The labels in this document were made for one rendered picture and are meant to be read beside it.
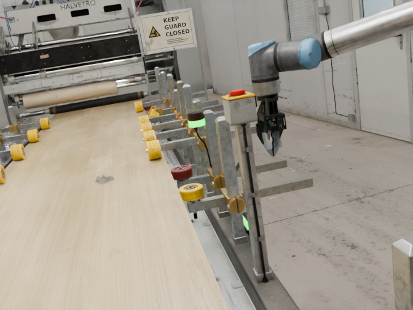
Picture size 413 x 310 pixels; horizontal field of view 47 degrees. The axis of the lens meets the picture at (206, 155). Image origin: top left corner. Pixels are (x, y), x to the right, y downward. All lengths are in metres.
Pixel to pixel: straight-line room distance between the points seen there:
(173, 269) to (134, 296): 0.11
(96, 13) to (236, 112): 3.43
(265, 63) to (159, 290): 0.80
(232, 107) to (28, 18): 3.54
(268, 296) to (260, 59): 0.71
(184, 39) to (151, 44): 0.29
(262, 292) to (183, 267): 0.32
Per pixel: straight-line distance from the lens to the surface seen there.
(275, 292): 1.31
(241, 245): 1.57
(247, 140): 1.22
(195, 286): 0.99
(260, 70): 1.51
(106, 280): 1.09
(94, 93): 4.25
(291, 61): 1.47
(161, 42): 4.21
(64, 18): 4.53
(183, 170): 1.76
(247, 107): 1.19
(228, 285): 1.53
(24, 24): 4.58
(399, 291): 0.59
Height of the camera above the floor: 1.39
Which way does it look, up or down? 14 degrees down
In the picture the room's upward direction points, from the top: 9 degrees counter-clockwise
